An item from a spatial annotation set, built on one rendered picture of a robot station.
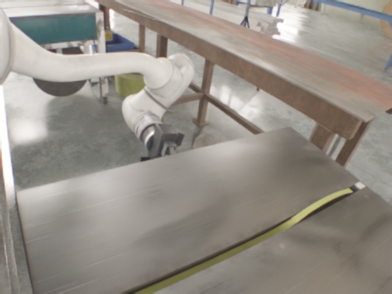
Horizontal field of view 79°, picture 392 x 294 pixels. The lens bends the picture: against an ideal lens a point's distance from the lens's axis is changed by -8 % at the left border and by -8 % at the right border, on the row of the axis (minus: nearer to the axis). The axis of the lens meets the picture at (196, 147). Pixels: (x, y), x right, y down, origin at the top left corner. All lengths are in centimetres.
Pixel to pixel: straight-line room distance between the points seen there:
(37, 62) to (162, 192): 37
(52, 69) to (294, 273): 60
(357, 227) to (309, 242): 12
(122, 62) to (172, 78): 16
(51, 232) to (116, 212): 10
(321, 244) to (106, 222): 36
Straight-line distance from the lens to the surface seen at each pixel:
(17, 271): 42
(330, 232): 52
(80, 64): 65
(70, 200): 48
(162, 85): 77
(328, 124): 88
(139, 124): 77
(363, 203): 62
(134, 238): 42
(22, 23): 197
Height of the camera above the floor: 109
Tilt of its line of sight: 37 degrees down
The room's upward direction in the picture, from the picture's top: 9 degrees clockwise
